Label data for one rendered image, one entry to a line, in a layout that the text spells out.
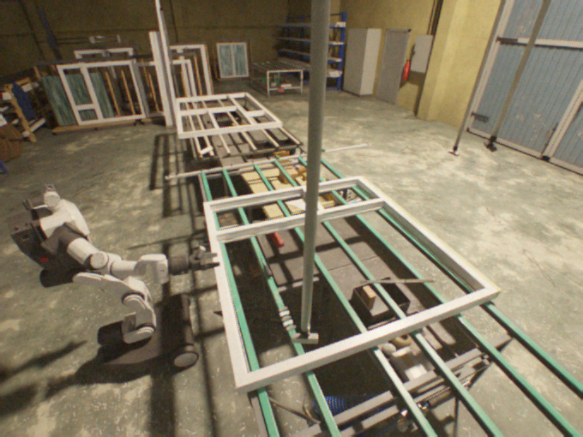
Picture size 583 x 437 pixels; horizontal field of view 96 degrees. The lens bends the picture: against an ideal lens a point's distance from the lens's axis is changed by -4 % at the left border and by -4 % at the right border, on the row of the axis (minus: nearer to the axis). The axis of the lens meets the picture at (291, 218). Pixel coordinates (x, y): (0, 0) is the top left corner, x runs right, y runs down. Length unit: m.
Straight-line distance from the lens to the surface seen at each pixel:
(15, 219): 1.92
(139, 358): 2.46
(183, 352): 2.33
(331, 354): 1.36
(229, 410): 2.29
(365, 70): 10.85
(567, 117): 7.17
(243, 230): 1.99
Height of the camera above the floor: 2.12
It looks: 35 degrees down
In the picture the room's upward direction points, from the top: straight up
